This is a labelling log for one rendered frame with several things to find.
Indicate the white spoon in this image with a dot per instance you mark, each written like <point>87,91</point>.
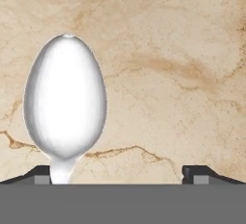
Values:
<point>65,99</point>

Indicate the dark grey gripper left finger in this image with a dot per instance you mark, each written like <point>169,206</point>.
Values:
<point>41,172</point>

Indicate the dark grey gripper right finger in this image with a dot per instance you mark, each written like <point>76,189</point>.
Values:
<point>198,172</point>

